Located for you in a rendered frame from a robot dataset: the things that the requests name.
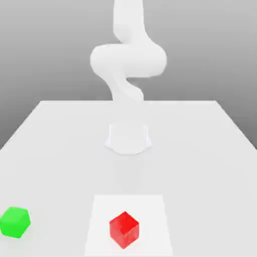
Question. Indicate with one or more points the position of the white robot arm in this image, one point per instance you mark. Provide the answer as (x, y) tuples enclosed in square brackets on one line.
[(128, 60)]

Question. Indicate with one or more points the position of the small red cube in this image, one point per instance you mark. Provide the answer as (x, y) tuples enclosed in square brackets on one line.
[(124, 229)]

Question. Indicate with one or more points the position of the small green cube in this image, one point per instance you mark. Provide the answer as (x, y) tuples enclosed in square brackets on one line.
[(15, 221)]

